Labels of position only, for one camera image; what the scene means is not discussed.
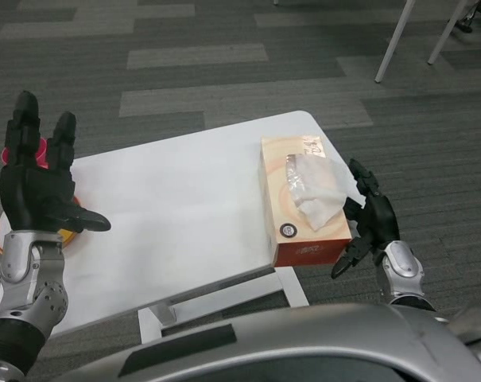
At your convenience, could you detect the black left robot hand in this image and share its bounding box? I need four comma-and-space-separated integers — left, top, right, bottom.
0, 90, 112, 234

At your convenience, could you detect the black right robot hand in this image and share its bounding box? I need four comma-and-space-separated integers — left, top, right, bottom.
330, 158, 401, 280

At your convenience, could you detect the white tissue sheet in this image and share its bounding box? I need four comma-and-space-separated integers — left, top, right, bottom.
283, 154, 367, 232

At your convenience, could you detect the orange tissue box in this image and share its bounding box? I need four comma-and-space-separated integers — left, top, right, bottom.
259, 134, 354, 269

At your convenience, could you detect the pink plastic cup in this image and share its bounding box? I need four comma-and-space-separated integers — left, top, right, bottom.
0, 137, 51, 170

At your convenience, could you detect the silver robot chest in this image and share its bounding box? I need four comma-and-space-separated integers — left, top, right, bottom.
115, 303, 481, 382

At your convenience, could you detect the white desk leg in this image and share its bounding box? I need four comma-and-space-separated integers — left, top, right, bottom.
427, 0, 464, 66
374, 0, 413, 84

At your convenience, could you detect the white table base frame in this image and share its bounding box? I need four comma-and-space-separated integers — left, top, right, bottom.
138, 266, 311, 345

